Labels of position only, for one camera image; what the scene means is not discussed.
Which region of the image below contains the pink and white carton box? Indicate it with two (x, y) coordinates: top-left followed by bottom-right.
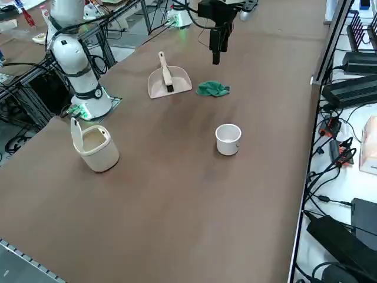
(359, 116), (377, 173)

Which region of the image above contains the grey power adapter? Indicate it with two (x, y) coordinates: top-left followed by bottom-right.
(320, 75), (377, 106)

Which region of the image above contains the dark slotted rack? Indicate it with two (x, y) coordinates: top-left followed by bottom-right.
(346, 10), (372, 52)

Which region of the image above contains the beige trash bin with lid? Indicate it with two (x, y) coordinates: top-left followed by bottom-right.
(70, 117), (120, 173)

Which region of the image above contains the beige plastic dustpan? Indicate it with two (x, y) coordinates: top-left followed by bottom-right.
(147, 66), (193, 100)

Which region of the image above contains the black flat box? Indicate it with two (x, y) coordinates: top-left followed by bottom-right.
(350, 198), (377, 251)

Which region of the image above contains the red and black device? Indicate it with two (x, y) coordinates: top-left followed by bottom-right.
(328, 138), (357, 167)
(319, 116), (342, 138)

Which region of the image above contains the white cup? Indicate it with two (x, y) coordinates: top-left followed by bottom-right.
(214, 123), (242, 156)

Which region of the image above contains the red labelled bottle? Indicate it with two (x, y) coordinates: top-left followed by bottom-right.
(20, 5), (38, 27)

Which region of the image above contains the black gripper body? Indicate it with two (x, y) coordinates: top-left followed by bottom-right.
(197, 0), (236, 29)

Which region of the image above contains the metal support rail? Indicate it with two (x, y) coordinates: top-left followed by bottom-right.
(312, 0), (354, 86)

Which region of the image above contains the black power adapter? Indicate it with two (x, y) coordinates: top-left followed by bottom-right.
(343, 51), (377, 74)
(306, 215), (377, 283)

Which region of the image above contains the green cloth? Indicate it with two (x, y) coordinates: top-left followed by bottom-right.
(196, 80), (231, 97)

